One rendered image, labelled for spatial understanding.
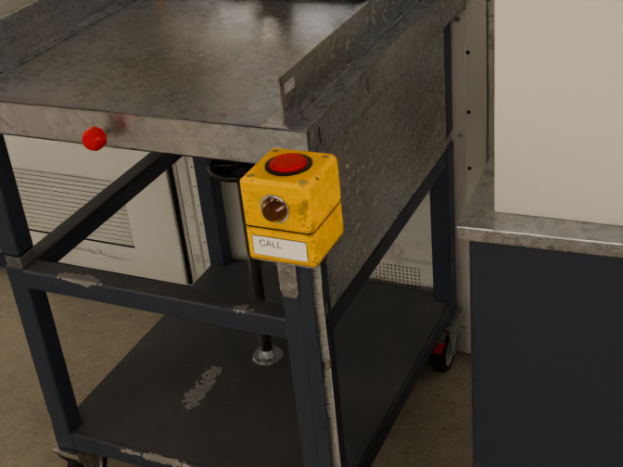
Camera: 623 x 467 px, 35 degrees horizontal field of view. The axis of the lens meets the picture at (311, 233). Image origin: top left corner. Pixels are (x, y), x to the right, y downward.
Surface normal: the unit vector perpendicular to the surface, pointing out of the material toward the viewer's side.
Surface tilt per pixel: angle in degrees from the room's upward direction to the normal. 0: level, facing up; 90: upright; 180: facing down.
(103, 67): 0
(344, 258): 90
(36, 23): 90
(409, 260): 90
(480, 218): 0
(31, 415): 0
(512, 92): 90
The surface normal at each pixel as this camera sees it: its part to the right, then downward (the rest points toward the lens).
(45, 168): -0.41, 0.49
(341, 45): 0.91, 0.13
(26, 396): -0.09, -0.86
